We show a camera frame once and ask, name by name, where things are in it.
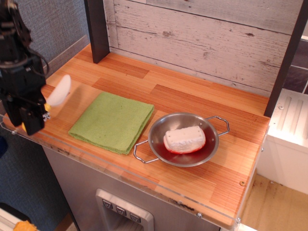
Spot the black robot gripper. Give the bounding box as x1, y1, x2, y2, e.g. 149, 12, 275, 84
0, 56, 46, 136

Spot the yellow handled toy knife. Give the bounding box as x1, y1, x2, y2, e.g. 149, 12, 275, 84
22, 75, 71, 122

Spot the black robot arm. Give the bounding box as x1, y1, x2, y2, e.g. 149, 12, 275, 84
0, 0, 49, 135

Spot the green folded cloth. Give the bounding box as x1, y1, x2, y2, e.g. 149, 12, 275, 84
68, 92, 154, 154

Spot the clear acrylic table guard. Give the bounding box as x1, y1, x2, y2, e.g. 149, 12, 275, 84
0, 113, 270, 229

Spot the grey toy fridge cabinet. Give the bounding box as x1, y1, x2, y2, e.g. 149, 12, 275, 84
43, 148, 220, 231

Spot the orange object bottom left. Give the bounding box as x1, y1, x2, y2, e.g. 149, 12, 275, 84
13, 220, 38, 231

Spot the silver dispenser button panel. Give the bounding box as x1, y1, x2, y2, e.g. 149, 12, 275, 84
95, 189, 154, 231

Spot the white red toy food piece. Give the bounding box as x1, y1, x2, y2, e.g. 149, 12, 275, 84
163, 126, 206, 154

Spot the white toy sink unit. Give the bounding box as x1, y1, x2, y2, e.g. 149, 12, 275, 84
257, 89, 308, 193

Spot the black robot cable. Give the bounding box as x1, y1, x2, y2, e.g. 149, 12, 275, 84
25, 47, 51, 77

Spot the silver metal bowl with handles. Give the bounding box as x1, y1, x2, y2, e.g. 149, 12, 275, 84
133, 112, 230, 167

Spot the dark right shelf post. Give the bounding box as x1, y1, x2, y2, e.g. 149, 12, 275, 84
264, 0, 308, 117

